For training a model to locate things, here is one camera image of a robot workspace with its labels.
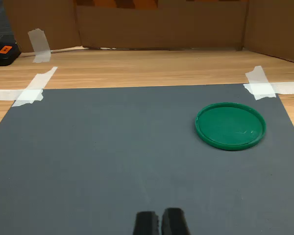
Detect round green lid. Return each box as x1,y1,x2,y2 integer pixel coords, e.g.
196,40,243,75
195,102,267,151

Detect dark grey mat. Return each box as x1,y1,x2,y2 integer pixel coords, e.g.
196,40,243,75
0,83,294,235

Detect white tape patch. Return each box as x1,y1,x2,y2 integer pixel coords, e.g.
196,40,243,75
244,65,294,101
0,66,58,108

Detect brown cardboard partition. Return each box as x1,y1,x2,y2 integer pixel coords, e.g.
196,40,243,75
2,0,294,62

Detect white tape strip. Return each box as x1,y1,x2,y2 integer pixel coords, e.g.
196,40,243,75
27,28,51,64

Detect black case with orange label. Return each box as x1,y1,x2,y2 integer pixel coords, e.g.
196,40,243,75
0,22,22,71

